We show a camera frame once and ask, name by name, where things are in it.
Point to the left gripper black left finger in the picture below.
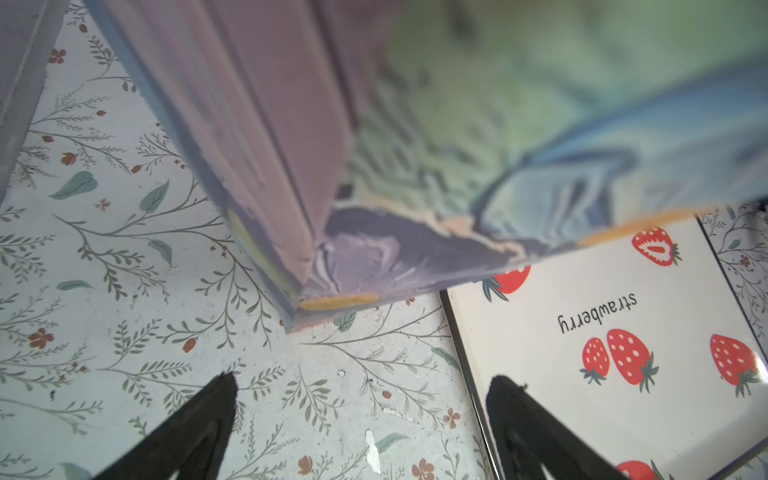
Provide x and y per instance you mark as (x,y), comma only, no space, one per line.
(190,444)

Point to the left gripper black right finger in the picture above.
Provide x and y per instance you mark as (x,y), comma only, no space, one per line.
(530,443)

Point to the floral paper bag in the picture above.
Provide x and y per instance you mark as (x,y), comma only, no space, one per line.
(363,152)

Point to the white strawberry tray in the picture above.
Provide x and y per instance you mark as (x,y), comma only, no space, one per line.
(638,346)

